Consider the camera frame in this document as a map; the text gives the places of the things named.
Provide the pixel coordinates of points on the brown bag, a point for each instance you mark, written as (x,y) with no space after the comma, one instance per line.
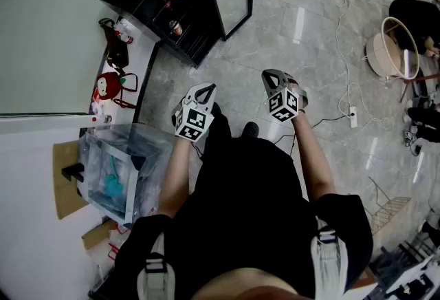
(117,51)

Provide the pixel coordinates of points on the small clear red-capped bottle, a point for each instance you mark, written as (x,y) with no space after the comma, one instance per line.
(102,118)

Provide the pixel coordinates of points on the flat cardboard sheet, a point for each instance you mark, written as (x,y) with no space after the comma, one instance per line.
(67,195)

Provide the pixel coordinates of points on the person's right hand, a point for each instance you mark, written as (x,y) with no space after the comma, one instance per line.
(302,97)

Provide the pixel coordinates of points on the person's black shoe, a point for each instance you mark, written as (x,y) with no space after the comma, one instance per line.
(250,129)
(216,109)

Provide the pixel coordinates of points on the drink cup with red label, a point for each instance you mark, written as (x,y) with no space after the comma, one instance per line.
(175,28)

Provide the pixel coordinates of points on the black bracket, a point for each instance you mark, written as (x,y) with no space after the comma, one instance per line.
(72,173)

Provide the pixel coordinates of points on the white power strip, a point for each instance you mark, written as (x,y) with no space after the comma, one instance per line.
(353,117)

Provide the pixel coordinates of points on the white bottle with red cap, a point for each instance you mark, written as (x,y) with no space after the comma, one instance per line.
(126,38)

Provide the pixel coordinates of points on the white machine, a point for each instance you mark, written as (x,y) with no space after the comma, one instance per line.
(409,274)

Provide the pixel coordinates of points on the teal plastic item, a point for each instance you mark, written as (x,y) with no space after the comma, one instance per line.
(113,185)

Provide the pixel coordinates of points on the person's black left shoe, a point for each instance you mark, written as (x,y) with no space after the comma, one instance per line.
(216,109)

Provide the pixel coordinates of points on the person's black right shoe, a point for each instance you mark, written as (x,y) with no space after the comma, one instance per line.
(250,129)

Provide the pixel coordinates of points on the person's right forearm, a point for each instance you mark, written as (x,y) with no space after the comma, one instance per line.
(314,161)

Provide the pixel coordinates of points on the red plush bag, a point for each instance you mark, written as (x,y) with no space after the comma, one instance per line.
(108,85)

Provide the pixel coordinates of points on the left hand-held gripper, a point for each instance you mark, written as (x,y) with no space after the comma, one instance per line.
(192,121)

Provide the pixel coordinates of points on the person's body in black clothing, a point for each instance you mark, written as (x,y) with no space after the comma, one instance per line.
(247,205)

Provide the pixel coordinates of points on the transparent plastic box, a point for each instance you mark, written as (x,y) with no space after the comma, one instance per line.
(137,147)

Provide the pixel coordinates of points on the brown wooden stool legs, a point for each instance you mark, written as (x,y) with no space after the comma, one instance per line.
(421,80)

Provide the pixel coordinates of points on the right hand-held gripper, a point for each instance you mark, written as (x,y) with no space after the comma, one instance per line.
(283,106)

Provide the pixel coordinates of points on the person's left forearm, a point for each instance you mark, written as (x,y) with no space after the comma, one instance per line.
(175,174)

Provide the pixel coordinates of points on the white low ledge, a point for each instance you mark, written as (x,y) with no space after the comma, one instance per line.
(139,51)

